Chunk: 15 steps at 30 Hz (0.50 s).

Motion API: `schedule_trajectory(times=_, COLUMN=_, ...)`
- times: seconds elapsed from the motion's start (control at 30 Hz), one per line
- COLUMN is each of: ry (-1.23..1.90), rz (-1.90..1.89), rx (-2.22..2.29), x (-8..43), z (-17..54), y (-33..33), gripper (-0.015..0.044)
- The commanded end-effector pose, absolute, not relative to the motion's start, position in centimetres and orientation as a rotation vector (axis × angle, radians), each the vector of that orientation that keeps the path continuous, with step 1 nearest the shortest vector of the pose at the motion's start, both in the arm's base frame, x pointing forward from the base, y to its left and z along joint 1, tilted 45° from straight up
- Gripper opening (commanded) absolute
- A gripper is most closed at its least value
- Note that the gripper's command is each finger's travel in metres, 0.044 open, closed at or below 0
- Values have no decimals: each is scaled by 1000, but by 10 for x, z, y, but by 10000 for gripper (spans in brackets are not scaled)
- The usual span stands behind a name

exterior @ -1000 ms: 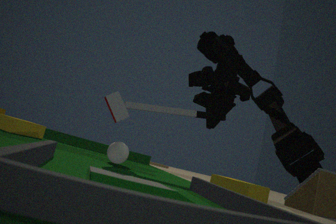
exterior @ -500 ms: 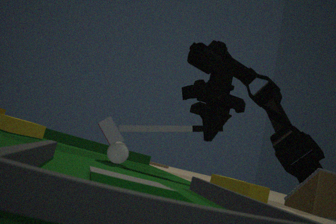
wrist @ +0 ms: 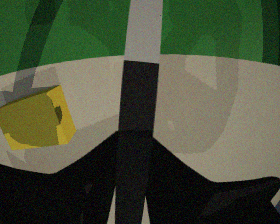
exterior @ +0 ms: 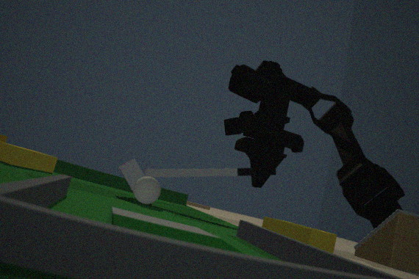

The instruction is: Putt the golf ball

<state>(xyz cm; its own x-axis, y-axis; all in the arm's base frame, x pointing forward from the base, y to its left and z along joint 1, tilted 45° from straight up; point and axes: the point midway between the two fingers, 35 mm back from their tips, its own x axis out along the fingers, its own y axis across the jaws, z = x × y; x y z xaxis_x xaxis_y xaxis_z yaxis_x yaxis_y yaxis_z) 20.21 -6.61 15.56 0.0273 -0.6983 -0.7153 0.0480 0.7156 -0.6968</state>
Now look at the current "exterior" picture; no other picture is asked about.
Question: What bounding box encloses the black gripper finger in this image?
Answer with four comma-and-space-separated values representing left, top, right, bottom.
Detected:
243, 149, 258, 187
254, 147, 287, 188

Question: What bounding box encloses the green rectangular mat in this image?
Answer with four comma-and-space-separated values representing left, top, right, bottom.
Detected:
0, 161, 282, 279

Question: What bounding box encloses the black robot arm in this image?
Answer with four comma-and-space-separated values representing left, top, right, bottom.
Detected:
224, 61, 405, 229

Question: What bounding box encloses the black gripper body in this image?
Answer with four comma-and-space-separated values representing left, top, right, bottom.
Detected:
234, 106, 304, 154

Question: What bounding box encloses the grey ball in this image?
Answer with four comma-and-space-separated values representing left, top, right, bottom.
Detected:
133, 176, 161, 204

